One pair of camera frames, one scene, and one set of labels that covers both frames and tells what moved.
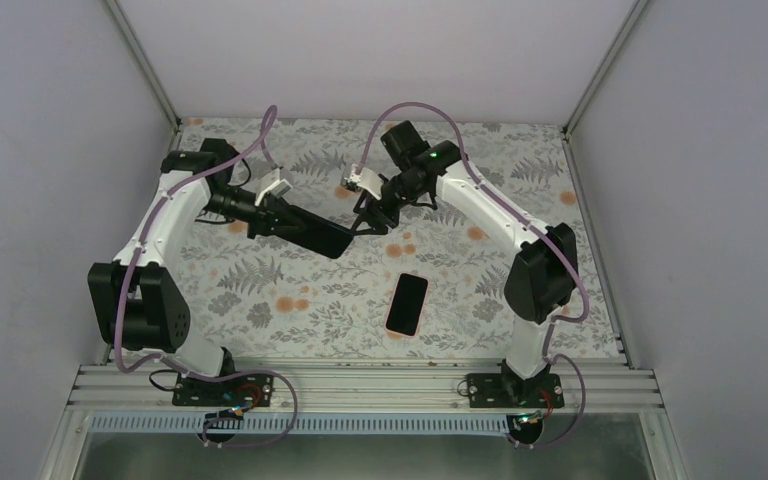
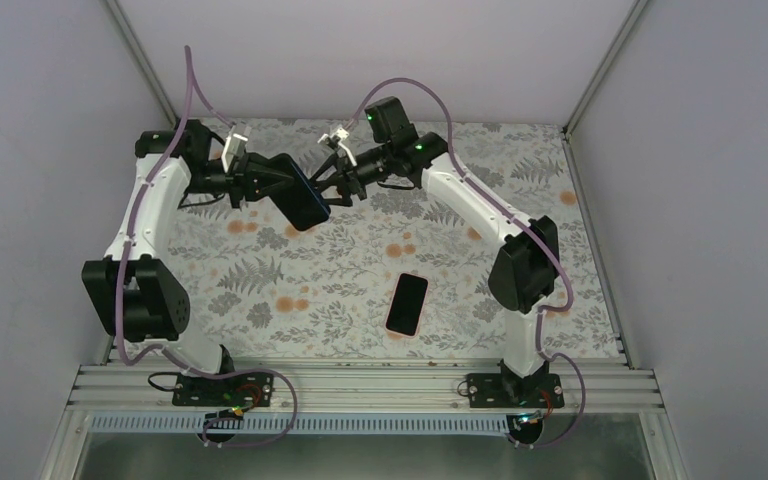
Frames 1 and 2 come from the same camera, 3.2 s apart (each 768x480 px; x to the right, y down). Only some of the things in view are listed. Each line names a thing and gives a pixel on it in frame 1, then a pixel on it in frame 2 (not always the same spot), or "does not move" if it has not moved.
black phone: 316,234 -> 293,193
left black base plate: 253,390 does not move
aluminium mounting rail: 601,386 does not move
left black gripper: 268,215 -> 246,176
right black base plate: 497,391 does not move
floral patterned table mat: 427,287 does not move
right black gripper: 370,212 -> 355,188
